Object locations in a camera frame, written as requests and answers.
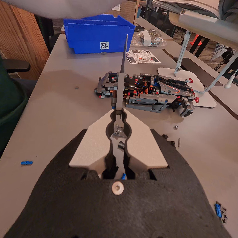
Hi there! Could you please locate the white pull cord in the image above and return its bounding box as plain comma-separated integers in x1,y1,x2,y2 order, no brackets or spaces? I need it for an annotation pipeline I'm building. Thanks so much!
224,74,237,89

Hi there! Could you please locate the white book stand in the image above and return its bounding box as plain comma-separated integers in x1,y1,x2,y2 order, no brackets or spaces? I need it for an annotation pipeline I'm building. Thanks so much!
157,8,238,108

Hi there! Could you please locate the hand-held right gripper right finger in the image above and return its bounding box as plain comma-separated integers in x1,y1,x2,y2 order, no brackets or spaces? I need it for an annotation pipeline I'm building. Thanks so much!
122,109,168,176

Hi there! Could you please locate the orange traffic cone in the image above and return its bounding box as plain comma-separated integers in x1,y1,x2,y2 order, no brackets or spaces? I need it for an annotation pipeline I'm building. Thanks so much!
190,34,202,47

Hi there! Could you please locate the black chair armrest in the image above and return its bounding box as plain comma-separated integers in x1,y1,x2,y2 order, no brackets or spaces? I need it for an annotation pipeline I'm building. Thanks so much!
3,59,30,73

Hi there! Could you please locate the blue and black lego pin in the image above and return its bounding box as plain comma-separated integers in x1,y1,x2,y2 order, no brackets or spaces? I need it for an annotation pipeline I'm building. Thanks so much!
214,201,228,224

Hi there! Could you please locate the blue bin with white label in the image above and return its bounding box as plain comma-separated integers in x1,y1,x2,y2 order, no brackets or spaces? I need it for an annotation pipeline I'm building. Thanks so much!
63,14,136,55

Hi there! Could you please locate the instruction booklet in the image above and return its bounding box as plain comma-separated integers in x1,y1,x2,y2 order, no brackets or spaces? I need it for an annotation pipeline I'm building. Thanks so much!
152,0,238,19

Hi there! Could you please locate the printed paper leaflet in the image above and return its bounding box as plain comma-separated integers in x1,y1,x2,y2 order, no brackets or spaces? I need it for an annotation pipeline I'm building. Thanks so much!
211,42,229,61

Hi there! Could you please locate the white sticker sheet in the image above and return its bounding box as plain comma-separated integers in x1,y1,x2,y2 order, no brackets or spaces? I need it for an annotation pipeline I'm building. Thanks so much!
125,49,162,64

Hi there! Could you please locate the black desk mat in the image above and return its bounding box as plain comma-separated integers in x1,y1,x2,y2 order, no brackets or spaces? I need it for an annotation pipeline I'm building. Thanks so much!
162,48,223,87

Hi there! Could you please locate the grey lego vehicle model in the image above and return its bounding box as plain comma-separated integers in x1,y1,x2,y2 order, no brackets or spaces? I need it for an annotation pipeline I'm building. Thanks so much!
94,71,200,117

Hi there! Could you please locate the cardboard box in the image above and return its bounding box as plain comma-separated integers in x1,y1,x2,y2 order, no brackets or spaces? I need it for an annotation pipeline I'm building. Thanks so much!
112,0,140,25

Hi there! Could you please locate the black coiled cord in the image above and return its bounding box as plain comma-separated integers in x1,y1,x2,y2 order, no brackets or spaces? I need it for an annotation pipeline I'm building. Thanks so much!
214,53,234,71

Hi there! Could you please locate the clear plastic parts bag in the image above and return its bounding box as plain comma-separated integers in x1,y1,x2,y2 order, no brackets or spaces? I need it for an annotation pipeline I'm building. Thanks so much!
130,29,167,47

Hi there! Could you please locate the person's left forearm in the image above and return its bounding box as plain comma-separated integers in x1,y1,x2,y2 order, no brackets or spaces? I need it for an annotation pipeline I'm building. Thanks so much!
0,0,127,20

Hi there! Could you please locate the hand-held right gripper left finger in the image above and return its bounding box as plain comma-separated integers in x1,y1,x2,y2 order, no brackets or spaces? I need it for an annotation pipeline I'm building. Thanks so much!
69,109,117,176

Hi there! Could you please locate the grey lego wing assembly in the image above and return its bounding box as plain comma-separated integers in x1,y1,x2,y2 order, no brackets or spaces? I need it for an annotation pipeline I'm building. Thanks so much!
111,34,129,121

